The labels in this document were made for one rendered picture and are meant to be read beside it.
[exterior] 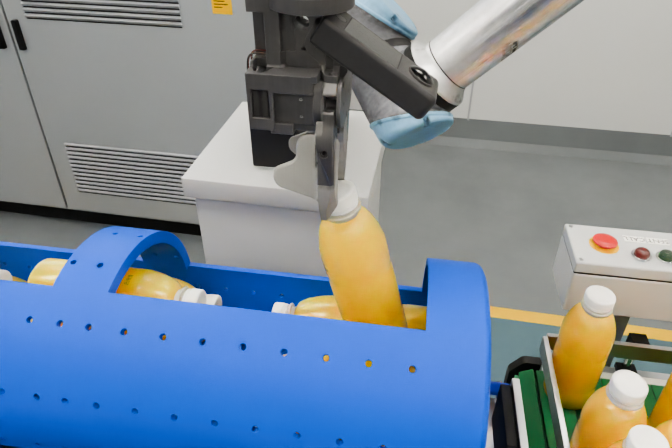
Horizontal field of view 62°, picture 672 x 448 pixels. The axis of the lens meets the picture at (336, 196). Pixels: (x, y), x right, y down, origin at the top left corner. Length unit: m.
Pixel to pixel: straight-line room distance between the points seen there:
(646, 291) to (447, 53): 0.47
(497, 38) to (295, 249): 0.49
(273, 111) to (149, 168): 2.13
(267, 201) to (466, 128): 2.69
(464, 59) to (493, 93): 2.66
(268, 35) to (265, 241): 0.58
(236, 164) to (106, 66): 1.52
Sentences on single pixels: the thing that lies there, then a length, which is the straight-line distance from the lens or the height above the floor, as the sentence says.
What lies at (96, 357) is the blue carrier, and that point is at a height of 1.19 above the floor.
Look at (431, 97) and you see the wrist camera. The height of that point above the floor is 1.46.
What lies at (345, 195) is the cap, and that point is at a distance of 0.54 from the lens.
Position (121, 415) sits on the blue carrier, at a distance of 0.66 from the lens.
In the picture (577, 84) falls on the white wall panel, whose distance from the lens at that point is 3.51.
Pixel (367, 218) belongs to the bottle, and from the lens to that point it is 0.57.
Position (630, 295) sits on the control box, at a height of 1.05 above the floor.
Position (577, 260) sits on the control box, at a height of 1.10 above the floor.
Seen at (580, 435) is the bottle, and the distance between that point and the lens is 0.81.
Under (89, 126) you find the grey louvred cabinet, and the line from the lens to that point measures 2.65.
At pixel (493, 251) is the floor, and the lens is 2.70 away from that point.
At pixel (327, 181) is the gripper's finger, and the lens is 0.50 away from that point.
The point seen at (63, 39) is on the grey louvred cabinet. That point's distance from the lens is 2.52.
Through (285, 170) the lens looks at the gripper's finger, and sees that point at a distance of 0.52.
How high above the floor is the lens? 1.65
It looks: 34 degrees down
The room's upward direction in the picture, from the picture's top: straight up
